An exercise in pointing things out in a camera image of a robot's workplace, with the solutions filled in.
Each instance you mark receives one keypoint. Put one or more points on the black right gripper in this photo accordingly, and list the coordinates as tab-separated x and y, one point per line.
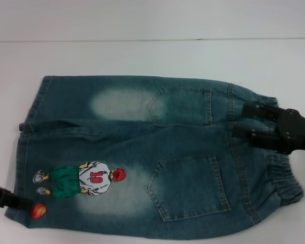
297	132

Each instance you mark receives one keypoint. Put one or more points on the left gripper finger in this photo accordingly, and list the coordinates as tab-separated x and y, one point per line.
17	202

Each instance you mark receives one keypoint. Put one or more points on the blue denim shorts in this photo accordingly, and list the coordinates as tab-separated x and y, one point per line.
193	114

